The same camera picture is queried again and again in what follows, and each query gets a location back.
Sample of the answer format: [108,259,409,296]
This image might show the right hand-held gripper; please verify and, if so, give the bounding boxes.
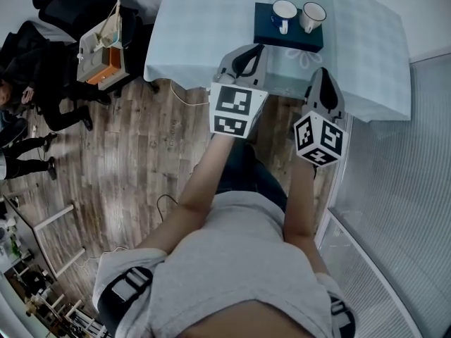
[292,67,351,169]

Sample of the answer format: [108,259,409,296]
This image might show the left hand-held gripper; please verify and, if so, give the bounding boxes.
[207,43,270,140]

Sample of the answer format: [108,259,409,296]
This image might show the dark teal box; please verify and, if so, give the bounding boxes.
[253,1,324,54]

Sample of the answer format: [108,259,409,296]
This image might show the white mug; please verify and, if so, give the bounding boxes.
[271,0,299,35]
[299,1,328,35]

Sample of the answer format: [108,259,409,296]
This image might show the person's left forearm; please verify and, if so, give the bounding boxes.
[175,134,235,225]

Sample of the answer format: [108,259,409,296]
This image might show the person's right forearm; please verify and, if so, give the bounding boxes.
[281,156,318,242]

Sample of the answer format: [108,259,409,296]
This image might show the light blue checked tablecloth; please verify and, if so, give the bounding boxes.
[143,0,412,123]

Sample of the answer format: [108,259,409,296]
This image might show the person's dark trousers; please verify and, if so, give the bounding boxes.
[214,141,288,213]

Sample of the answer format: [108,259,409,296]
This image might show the orange box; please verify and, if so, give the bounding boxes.
[86,46,124,86]

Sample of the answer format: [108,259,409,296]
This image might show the grey plastic storage box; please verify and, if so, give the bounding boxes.
[76,30,123,83]

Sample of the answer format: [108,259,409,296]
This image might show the person's grey t-shirt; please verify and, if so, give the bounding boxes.
[92,191,357,338]

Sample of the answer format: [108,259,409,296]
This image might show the black round stool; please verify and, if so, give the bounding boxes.
[0,118,28,147]

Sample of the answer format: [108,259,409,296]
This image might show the cluttered storage shelf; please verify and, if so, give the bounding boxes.
[0,220,47,288]

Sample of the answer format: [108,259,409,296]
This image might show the black cable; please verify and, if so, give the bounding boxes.
[156,194,177,221]

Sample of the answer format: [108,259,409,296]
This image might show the black shoulder strap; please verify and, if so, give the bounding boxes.
[329,294,357,338]
[97,265,154,336]

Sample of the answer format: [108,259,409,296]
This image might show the white power strip cable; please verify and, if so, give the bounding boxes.
[75,246,130,269]

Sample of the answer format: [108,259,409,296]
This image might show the white metal table frame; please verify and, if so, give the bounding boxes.
[3,195,85,277]

